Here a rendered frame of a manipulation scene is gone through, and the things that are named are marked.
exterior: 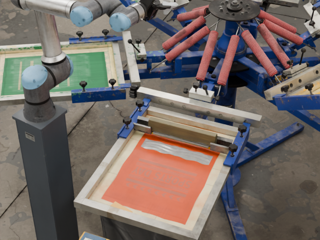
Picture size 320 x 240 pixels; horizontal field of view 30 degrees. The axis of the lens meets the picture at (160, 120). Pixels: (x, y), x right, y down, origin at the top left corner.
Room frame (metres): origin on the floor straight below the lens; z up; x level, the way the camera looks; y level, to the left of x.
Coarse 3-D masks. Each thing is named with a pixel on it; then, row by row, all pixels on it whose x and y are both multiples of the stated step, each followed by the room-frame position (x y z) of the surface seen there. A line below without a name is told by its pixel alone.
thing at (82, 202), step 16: (160, 112) 2.52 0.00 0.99; (176, 112) 2.53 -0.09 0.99; (208, 128) 2.42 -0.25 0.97; (224, 128) 2.40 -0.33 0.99; (112, 160) 2.16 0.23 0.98; (96, 176) 2.03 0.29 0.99; (224, 176) 2.04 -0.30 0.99; (80, 192) 1.92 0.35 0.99; (80, 208) 1.86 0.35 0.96; (96, 208) 1.83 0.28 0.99; (112, 208) 1.83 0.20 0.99; (208, 208) 1.83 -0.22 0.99; (144, 224) 1.74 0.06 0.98; (160, 224) 1.74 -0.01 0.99
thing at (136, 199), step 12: (168, 144) 2.30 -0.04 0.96; (132, 156) 2.21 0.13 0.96; (144, 156) 2.21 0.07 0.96; (156, 156) 2.21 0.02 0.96; (168, 156) 2.21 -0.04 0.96; (120, 168) 2.12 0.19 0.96; (132, 168) 2.13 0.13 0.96; (120, 180) 2.04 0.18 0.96; (108, 192) 1.96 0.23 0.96; (120, 192) 1.96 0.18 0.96; (132, 192) 1.96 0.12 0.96; (144, 192) 1.96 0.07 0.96; (132, 204) 1.89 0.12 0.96; (144, 204) 1.89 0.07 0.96
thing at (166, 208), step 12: (180, 144) 2.31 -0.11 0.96; (216, 156) 2.22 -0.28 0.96; (180, 168) 2.13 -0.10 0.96; (192, 168) 2.13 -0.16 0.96; (204, 168) 2.13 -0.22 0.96; (204, 180) 2.04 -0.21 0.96; (192, 192) 1.96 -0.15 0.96; (156, 204) 1.89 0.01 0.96; (168, 204) 1.89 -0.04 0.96; (180, 204) 1.89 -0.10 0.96; (192, 204) 1.89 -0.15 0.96; (168, 216) 1.82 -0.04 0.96; (180, 216) 1.82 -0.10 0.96
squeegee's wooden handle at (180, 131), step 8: (152, 120) 2.37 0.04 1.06; (160, 120) 2.37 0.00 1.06; (152, 128) 2.37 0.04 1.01; (160, 128) 2.35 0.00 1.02; (168, 128) 2.33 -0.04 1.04; (176, 128) 2.32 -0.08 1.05; (184, 128) 2.31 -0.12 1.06; (192, 128) 2.31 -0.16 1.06; (176, 136) 2.32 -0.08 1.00; (184, 136) 2.30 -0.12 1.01; (192, 136) 2.29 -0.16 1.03; (200, 136) 2.27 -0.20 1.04; (208, 136) 2.26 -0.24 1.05; (216, 136) 2.26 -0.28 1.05; (208, 144) 2.26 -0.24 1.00
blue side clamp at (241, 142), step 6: (240, 132) 2.35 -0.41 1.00; (246, 132) 2.34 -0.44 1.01; (240, 138) 2.30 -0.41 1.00; (246, 138) 2.32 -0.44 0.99; (240, 144) 2.25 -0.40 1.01; (240, 150) 2.22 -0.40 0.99; (228, 156) 2.17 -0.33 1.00; (234, 156) 2.17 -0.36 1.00; (228, 162) 2.12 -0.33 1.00; (234, 162) 2.12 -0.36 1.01; (234, 168) 2.13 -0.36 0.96
